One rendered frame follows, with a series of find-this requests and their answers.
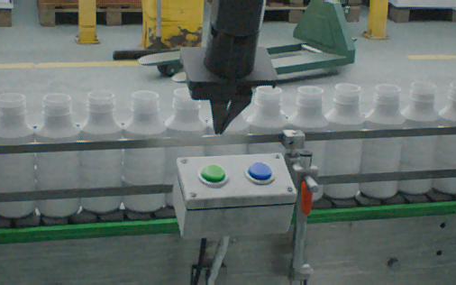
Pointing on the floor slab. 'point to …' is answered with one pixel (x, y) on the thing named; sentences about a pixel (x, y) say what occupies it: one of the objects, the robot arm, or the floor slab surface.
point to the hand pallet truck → (333, 37)
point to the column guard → (173, 22)
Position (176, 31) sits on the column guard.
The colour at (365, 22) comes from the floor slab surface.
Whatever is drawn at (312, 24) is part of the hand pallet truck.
